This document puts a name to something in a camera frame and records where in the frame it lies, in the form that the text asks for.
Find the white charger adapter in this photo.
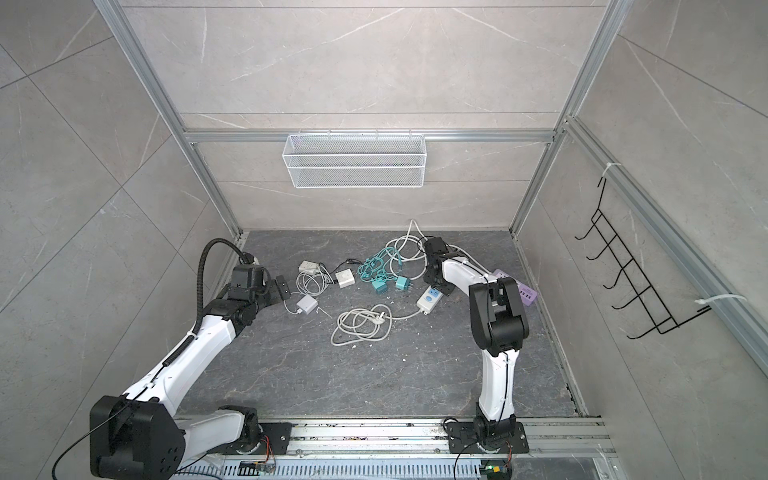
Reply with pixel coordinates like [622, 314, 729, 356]
[297, 295, 319, 315]

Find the white blue power strip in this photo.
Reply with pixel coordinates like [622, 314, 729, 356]
[416, 287, 443, 315]

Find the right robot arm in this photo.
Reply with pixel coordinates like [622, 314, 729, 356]
[421, 236, 530, 449]

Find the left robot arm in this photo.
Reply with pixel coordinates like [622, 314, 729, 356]
[83, 238, 291, 479]

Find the white charger far left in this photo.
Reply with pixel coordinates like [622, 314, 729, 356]
[298, 260, 321, 275]

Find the white square charger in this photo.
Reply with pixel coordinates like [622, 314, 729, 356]
[334, 269, 355, 288]

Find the teal charger adapter left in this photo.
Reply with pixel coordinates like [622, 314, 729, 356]
[371, 279, 388, 294]

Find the purple power strip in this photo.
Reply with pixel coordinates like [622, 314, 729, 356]
[492, 269, 538, 307]

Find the thin white charger cable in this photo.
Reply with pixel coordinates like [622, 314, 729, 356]
[283, 263, 335, 319]

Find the purple strip white cord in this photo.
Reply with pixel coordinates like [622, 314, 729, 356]
[383, 218, 494, 280]

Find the teal cable bundle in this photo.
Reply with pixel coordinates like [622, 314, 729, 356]
[357, 248, 404, 284]

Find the white power strip cord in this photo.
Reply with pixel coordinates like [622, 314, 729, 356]
[329, 302, 424, 348]

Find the white wire mesh basket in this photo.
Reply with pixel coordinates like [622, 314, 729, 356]
[282, 133, 428, 189]

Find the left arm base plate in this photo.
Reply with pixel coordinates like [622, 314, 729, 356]
[210, 422, 293, 456]

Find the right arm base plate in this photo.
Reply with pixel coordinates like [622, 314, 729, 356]
[441, 416, 530, 454]

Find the black wire hook rack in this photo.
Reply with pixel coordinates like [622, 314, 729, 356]
[574, 178, 712, 340]

